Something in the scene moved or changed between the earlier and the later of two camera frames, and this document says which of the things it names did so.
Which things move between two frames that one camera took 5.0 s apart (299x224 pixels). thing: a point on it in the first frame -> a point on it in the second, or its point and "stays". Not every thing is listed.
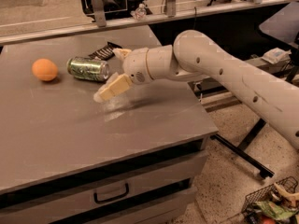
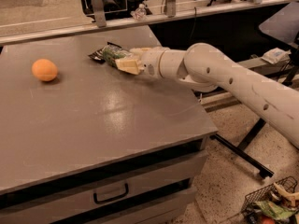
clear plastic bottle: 139,12 stays
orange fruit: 45,69 stays
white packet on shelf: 277,55 stays
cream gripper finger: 121,53 -> 140,50
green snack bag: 269,209 stays
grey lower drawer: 161,211 stays
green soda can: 88,68 -> 113,52
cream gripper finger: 117,84 -> 128,65
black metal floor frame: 240,152 stays
